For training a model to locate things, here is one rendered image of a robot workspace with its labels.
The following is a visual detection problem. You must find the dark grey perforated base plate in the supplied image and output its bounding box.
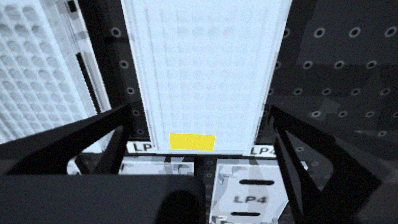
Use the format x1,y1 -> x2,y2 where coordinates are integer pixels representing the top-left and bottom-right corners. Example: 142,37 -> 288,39
93,0 -> 398,224

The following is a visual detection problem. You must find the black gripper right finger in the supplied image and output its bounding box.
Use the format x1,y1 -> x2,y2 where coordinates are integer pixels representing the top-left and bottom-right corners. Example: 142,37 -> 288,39
268,105 -> 398,224

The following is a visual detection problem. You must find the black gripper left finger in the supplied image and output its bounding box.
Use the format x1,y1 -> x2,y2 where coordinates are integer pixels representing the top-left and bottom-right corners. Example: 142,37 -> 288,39
0,104 -> 132,175

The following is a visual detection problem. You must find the white lid park plate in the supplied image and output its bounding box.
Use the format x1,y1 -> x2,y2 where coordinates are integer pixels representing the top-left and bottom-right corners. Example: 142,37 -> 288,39
67,156 -> 88,174

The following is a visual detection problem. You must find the light grey flat plate with corner pegs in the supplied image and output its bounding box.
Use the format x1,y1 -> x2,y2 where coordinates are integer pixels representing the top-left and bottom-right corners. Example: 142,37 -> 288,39
119,156 -> 194,176

